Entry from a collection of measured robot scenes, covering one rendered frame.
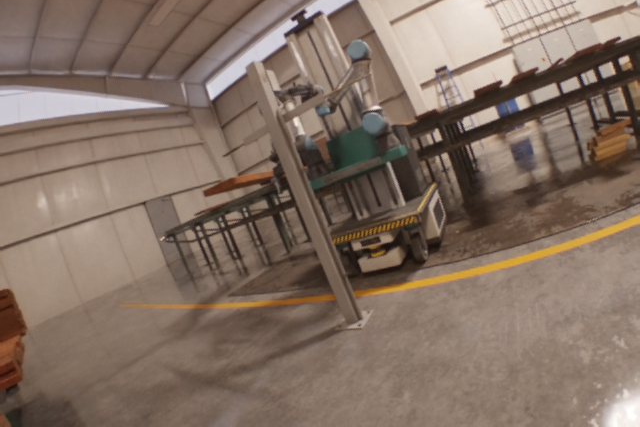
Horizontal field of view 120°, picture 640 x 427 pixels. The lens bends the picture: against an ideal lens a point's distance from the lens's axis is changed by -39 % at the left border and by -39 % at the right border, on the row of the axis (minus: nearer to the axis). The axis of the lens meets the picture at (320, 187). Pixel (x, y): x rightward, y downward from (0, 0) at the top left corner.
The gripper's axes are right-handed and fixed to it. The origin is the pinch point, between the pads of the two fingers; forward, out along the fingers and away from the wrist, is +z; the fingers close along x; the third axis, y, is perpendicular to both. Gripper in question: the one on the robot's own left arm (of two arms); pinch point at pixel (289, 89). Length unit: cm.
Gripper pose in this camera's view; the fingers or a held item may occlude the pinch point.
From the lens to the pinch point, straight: 161.3
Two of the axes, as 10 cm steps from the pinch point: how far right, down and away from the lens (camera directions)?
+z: -4.9, 2.1, -8.4
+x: 8.6, -0.1, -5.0
